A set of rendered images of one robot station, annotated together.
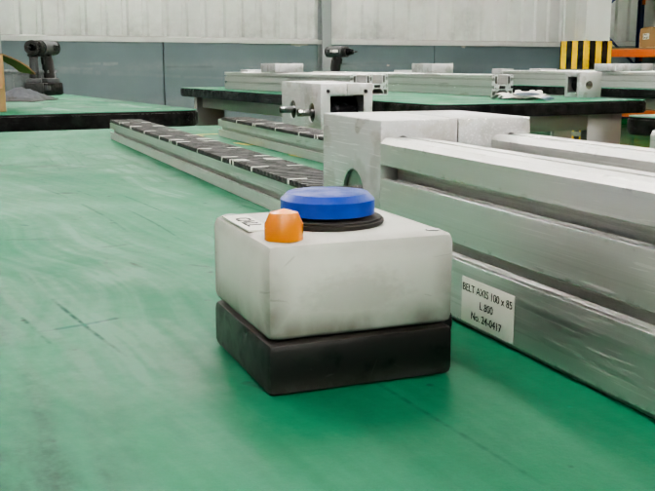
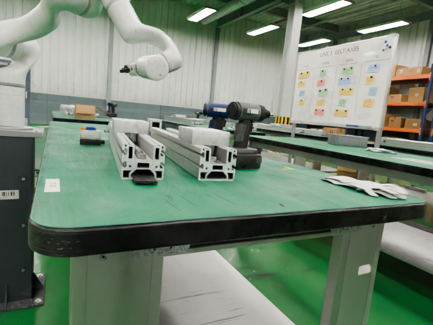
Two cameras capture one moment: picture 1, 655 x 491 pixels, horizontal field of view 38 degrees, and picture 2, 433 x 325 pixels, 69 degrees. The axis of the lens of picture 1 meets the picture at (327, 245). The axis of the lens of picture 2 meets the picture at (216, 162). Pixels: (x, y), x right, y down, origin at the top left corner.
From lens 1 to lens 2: 108 cm
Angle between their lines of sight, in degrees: 3
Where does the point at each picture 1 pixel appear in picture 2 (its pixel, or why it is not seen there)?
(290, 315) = (82, 137)
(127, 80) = (148, 115)
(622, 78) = (276, 128)
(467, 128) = not seen: hidden behind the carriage
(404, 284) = (95, 135)
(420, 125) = not seen: hidden behind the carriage
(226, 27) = (180, 102)
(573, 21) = (279, 110)
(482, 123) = not seen: hidden behind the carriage
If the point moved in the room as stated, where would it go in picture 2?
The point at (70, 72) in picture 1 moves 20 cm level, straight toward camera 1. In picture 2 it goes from (131, 111) to (131, 111)
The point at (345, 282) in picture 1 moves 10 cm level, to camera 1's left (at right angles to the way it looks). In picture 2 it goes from (87, 134) to (64, 132)
